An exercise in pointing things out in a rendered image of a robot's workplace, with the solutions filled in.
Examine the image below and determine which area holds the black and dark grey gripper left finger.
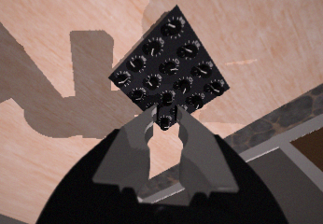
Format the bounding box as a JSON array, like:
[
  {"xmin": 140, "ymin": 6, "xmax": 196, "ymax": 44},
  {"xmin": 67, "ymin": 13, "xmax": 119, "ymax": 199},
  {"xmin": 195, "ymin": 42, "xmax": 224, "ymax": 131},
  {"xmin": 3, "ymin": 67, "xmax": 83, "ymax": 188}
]
[{"xmin": 35, "ymin": 104, "xmax": 160, "ymax": 224}]

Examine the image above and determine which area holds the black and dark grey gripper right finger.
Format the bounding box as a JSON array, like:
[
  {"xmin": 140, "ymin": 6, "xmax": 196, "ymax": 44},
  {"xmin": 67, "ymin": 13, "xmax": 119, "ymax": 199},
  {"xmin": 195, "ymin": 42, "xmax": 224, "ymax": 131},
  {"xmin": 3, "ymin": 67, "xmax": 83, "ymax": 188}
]
[{"xmin": 175, "ymin": 105, "xmax": 288, "ymax": 224}]

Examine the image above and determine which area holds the black knob box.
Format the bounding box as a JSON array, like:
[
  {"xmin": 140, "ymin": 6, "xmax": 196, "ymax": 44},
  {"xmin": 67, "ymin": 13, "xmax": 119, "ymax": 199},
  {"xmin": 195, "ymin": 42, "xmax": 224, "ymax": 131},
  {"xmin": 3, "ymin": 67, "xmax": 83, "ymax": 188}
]
[{"xmin": 108, "ymin": 5, "xmax": 230, "ymax": 131}]

